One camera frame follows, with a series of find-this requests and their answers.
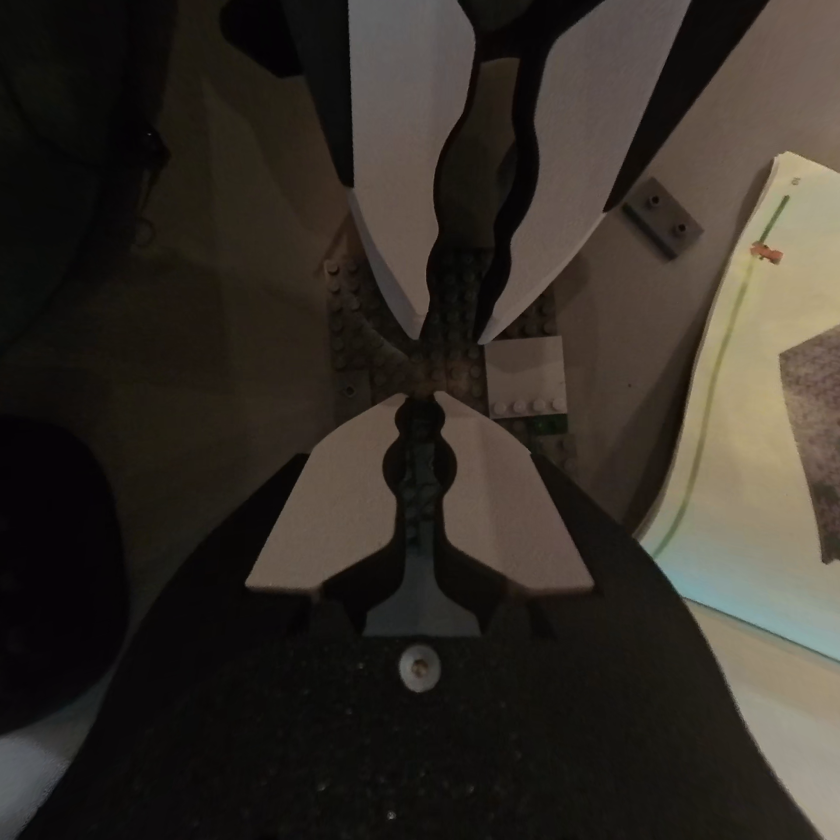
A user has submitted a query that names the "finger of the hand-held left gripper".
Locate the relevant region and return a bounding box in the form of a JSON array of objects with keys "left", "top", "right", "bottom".
[
  {"left": 346, "top": 0, "right": 483, "bottom": 341},
  {"left": 474, "top": 0, "right": 693, "bottom": 347}
]

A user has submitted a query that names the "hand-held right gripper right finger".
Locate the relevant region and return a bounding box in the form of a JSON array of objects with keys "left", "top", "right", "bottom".
[{"left": 433, "top": 392, "right": 595, "bottom": 634}]

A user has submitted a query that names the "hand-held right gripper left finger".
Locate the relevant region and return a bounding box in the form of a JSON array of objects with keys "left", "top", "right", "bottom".
[{"left": 245, "top": 392, "right": 416, "bottom": 634}]

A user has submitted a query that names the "grey studded brick baseplate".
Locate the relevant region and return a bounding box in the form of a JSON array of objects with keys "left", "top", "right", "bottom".
[{"left": 325, "top": 246, "right": 581, "bottom": 637}]

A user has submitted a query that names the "grey two-hole brick tile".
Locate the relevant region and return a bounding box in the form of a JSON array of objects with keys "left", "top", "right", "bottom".
[{"left": 621, "top": 176, "right": 705, "bottom": 261}]

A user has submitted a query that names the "brick instruction booklet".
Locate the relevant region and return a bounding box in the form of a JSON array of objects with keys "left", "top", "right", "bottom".
[{"left": 638, "top": 151, "right": 840, "bottom": 840}]

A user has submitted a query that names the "dark round object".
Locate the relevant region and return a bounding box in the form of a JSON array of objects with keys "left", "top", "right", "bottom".
[{"left": 0, "top": 416, "right": 130, "bottom": 737}]

